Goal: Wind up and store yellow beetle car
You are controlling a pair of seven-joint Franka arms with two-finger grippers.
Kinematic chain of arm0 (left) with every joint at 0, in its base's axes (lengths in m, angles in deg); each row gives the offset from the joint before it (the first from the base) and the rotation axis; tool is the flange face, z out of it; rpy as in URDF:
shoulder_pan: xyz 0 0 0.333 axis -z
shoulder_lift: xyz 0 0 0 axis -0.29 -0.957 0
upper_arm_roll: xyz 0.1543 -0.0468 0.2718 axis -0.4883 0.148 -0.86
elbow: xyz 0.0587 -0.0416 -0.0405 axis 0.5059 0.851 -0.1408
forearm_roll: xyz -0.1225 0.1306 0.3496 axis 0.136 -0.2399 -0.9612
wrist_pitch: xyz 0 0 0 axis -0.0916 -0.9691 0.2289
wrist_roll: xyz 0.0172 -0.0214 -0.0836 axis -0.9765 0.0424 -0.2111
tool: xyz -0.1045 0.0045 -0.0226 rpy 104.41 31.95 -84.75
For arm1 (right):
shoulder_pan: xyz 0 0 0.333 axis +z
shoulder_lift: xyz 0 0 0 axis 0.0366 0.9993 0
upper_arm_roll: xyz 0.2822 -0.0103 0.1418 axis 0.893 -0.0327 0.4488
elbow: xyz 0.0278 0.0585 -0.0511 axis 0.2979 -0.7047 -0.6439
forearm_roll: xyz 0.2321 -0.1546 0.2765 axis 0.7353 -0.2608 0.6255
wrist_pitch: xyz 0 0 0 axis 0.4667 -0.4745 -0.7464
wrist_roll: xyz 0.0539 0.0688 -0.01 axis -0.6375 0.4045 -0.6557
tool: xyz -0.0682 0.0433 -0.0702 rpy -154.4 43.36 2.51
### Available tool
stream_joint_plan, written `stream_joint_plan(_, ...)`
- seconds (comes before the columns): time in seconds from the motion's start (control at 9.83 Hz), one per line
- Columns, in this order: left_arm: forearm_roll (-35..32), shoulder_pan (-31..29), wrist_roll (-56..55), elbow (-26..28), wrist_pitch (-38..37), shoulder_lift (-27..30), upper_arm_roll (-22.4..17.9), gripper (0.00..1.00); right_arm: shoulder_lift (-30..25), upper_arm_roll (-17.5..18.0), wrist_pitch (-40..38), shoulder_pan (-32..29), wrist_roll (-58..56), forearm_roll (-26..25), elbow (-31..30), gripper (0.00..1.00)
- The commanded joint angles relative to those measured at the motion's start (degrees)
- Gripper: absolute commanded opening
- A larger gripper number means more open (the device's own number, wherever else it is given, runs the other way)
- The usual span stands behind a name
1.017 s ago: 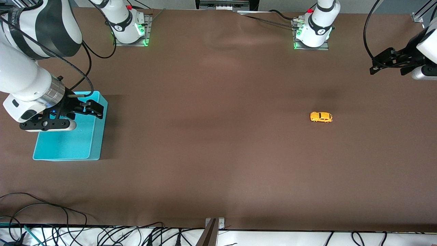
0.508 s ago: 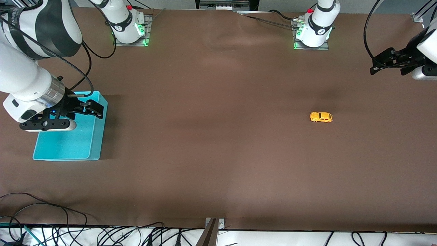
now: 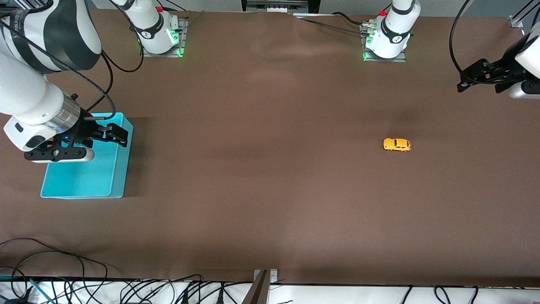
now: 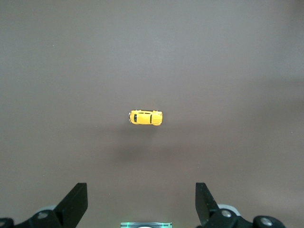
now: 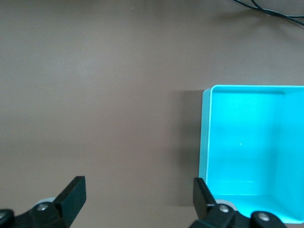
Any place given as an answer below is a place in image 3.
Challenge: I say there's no yellow beetle toy car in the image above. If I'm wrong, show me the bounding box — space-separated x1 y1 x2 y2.
383 138 412 152

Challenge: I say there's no teal plastic bin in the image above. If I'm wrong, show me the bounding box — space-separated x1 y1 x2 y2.
40 112 134 199

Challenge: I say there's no black power strip device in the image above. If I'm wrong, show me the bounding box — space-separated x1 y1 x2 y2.
241 0 321 14

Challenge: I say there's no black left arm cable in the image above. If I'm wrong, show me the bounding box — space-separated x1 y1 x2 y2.
449 0 528 85

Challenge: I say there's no aluminium profile post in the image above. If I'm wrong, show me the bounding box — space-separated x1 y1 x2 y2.
508 0 540 28

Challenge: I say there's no black right arm loop cable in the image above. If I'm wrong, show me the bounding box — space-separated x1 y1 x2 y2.
86 0 145 112

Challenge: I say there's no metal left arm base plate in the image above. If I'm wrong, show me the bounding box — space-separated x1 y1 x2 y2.
362 23 408 63

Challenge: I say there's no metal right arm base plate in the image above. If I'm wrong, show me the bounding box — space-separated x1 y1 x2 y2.
140 17 187 58

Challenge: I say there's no braided black cable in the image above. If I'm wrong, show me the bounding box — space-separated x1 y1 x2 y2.
295 16 368 37

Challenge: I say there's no teal cable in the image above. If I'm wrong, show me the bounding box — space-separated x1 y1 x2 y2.
0 275 55 304

